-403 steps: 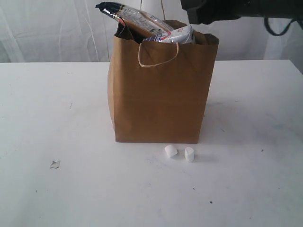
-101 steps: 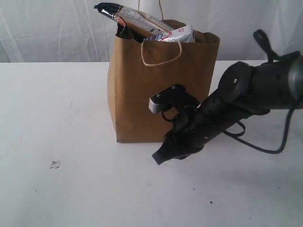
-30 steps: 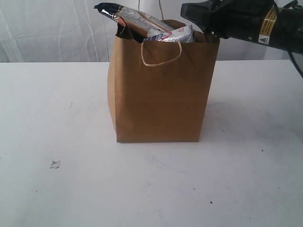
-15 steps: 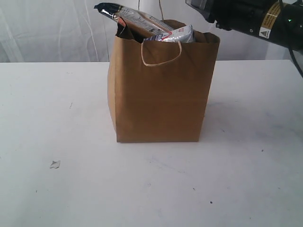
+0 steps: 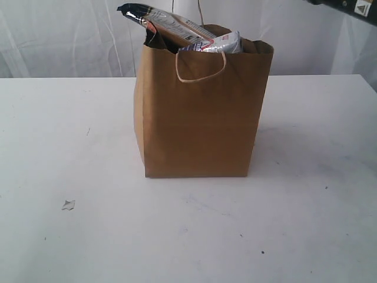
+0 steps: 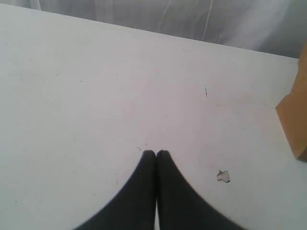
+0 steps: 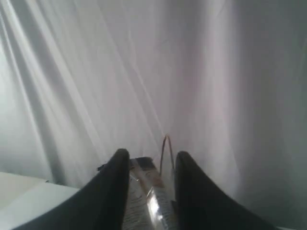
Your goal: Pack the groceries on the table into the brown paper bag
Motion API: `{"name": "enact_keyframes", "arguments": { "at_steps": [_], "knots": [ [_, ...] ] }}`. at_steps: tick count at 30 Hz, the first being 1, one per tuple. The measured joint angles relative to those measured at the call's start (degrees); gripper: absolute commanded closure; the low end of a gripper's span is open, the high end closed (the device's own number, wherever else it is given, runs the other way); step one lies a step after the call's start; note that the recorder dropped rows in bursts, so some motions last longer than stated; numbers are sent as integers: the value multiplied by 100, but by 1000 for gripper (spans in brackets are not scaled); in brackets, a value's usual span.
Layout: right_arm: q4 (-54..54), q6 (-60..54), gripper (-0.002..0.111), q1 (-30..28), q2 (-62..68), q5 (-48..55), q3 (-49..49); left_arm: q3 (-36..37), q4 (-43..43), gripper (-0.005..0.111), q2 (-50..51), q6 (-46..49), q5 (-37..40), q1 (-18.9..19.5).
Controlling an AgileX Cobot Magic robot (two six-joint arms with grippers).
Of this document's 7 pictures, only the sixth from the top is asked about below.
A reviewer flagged small torn paper scrap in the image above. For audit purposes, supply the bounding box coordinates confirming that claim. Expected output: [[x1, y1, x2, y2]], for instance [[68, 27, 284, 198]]
[[216, 170, 230, 183]]

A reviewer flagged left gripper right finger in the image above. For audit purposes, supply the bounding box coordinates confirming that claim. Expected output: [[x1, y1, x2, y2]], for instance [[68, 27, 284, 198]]
[[156, 150, 242, 230]]

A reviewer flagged brown paper shopping bag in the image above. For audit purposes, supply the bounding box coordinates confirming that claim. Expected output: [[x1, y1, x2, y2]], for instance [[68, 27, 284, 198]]
[[276, 46, 307, 161]]

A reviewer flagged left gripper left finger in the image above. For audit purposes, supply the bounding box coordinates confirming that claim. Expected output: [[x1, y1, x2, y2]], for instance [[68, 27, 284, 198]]
[[76, 150, 156, 230]]

